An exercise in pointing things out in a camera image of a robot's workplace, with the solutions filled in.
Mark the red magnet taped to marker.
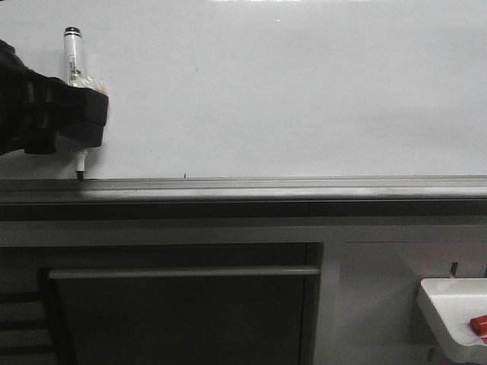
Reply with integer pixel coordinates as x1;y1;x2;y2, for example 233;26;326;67
93;80;109;96

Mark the grey aluminium whiteboard tray rail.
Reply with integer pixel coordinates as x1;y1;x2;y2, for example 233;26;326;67
1;176;486;221

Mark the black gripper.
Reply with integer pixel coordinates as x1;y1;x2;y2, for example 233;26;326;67
1;41;109;155

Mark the white black whiteboard marker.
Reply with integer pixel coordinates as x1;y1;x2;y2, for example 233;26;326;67
63;26;90;182

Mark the white whiteboard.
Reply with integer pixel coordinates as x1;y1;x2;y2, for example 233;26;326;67
1;1;486;179

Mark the white plastic tray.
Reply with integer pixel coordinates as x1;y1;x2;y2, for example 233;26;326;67
417;278;486;364

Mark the dark cabinet panel with rail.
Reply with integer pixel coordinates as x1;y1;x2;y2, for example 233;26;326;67
43;243;322;364

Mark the red marker in tray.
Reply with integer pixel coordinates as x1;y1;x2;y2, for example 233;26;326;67
469;315;487;338

